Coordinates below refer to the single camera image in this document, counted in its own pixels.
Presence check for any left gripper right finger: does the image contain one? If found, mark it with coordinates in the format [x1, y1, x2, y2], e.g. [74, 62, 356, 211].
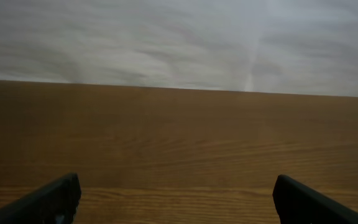
[272, 174, 358, 224]

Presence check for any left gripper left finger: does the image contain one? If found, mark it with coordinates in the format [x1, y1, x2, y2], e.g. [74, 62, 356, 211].
[0, 172, 82, 224]

